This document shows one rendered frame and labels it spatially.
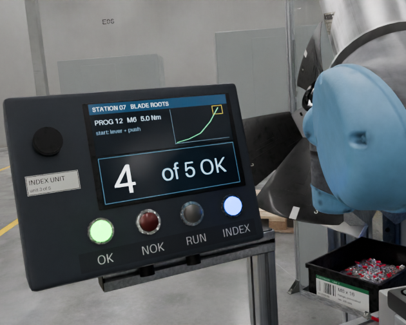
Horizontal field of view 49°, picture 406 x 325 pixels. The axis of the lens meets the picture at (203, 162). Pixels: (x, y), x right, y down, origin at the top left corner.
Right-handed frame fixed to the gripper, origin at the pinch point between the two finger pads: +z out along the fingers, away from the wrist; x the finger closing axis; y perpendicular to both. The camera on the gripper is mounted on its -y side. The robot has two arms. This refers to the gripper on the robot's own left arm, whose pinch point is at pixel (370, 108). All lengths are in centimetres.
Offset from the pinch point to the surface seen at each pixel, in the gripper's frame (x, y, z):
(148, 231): 6, 12, -72
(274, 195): 17.8, 24.4, -4.0
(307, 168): 12.6, 16.7, 1.6
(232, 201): 5, 6, -64
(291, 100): -5, 63, 143
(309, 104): -3.0, 17.2, 12.9
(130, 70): -103, 474, 550
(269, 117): -0.8, 32.1, 21.2
